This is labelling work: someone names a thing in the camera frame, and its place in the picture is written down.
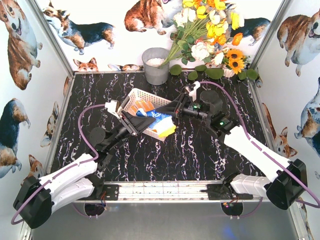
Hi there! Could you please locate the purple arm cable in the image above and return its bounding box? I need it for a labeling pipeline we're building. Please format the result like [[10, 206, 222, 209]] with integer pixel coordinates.
[[198, 80, 320, 208], [10, 104, 111, 226]]

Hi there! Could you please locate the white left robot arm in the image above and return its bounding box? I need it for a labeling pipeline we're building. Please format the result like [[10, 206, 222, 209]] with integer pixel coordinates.
[[13, 102, 156, 229]]

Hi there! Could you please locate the artificial flower bouquet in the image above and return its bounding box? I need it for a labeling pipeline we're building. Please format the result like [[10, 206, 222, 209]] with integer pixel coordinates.
[[159, 0, 260, 81]]

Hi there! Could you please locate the blue dotted work glove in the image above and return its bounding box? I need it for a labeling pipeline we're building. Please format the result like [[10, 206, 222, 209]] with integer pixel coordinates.
[[135, 108, 177, 139]]

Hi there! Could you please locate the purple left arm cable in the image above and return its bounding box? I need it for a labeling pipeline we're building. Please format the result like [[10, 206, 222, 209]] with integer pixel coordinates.
[[10, 104, 111, 226]]

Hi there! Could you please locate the grey metal bucket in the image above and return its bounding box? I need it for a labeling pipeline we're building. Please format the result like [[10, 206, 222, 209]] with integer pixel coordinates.
[[141, 47, 170, 86]]

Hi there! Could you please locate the white plastic storage basket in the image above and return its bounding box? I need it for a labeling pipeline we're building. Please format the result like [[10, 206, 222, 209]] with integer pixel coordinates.
[[121, 88, 176, 141]]

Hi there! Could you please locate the aluminium front rail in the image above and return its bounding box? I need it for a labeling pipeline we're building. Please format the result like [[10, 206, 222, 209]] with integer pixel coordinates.
[[74, 181, 271, 202]]

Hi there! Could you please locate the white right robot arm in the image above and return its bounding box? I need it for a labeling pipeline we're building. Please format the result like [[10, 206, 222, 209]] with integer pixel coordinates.
[[156, 81, 308, 210]]

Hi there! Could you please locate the orange dotted work glove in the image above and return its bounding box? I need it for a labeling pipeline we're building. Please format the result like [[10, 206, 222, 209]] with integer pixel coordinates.
[[128, 99, 155, 117]]

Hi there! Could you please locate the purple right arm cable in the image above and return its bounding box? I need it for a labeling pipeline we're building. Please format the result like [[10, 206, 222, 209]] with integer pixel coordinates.
[[198, 80, 320, 208]]

